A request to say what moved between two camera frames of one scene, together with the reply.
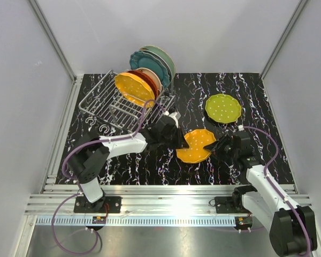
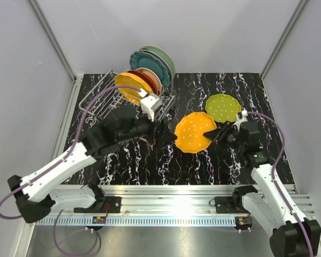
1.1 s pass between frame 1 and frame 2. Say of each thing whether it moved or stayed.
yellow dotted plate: stayed
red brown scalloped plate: stayed
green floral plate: stayed
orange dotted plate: moved
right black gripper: moved
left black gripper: moved
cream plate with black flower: stayed
